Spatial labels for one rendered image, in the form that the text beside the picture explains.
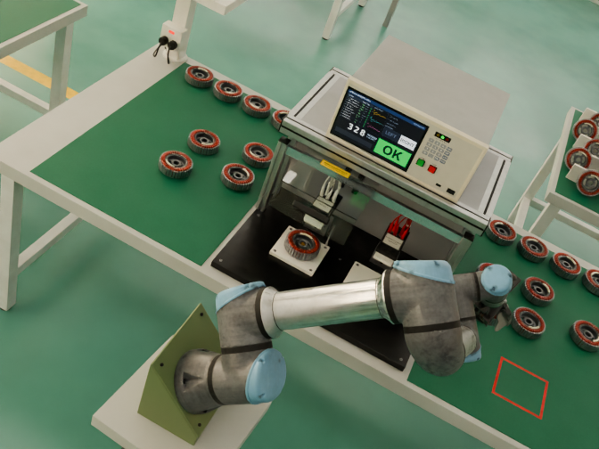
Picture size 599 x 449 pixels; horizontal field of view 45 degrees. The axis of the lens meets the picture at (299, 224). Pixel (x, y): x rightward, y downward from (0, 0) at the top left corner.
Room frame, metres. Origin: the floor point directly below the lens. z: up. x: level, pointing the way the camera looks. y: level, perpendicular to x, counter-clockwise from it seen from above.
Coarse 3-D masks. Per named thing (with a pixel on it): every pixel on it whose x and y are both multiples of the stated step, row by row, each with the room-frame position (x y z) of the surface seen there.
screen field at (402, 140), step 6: (384, 132) 1.84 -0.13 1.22; (390, 132) 1.83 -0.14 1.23; (396, 132) 1.83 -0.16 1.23; (390, 138) 1.83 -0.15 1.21; (396, 138) 1.83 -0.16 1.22; (402, 138) 1.83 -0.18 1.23; (408, 138) 1.82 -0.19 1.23; (402, 144) 1.83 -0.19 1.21; (408, 144) 1.82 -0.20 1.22; (414, 144) 1.82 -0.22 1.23
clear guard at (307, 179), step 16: (304, 160) 1.77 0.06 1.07; (320, 160) 1.80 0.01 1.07; (288, 176) 1.67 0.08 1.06; (304, 176) 1.70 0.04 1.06; (320, 176) 1.72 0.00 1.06; (336, 176) 1.76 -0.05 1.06; (352, 176) 1.79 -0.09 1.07; (288, 192) 1.62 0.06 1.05; (304, 192) 1.63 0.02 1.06; (320, 192) 1.65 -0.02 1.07; (336, 192) 1.68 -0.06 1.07; (352, 192) 1.71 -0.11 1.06; (368, 192) 1.74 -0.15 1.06; (288, 208) 1.59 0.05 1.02; (320, 208) 1.60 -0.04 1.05; (336, 208) 1.61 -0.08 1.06; (352, 208) 1.64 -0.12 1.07; (320, 224) 1.57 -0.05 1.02; (336, 224) 1.58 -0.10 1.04; (352, 224) 1.59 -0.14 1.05; (336, 240) 1.55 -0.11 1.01
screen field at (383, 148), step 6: (378, 144) 1.84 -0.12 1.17; (384, 144) 1.83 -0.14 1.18; (390, 144) 1.83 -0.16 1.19; (378, 150) 1.83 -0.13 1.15; (384, 150) 1.83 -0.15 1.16; (390, 150) 1.83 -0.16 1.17; (396, 150) 1.83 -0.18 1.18; (402, 150) 1.82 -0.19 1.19; (384, 156) 1.83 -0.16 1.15; (390, 156) 1.83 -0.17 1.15; (396, 156) 1.83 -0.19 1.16; (402, 156) 1.82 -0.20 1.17; (408, 156) 1.82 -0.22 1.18; (396, 162) 1.82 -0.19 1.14; (402, 162) 1.82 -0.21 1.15
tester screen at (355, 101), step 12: (348, 96) 1.86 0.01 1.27; (360, 96) 1.85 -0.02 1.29; (348, 108) 1.86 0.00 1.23; (360, 108) 1.85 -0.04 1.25; (372, 108) 1.85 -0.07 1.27; (384, 108) 1.84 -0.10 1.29; (336, 120) 1.86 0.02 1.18; (348, 120) 1.85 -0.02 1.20; (360, 120) 1.85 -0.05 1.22; (372, 120) 1.84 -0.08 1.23; (384, 120) 1.84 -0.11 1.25; (396, 120) 1.83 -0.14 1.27; (408, 120) 1.83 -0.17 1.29; (336, 132) 1.86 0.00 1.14; (372, 132) 1.84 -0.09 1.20; (408, 132) 1.83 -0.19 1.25; (420, 132) 1.82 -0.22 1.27; (360, 144) 1.84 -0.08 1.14; (396, 144) 1.83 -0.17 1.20
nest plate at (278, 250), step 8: (288, 232) 1.77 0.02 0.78; (280, 240) 1.72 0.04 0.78; (272, 248) 1.67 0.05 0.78; (280, 248) 1.69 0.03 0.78; (328, 248) 1.78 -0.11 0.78; (280, 256) 1.65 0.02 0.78; (288, 256) 1.67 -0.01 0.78; (320, 256) 1.73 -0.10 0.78; (296, 264) 1.65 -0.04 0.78; (304, 264) 1.66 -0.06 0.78; (312, 264) 1.68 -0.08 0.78; (304, 272) 1.64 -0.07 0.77; (312, 272) 1.64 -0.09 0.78
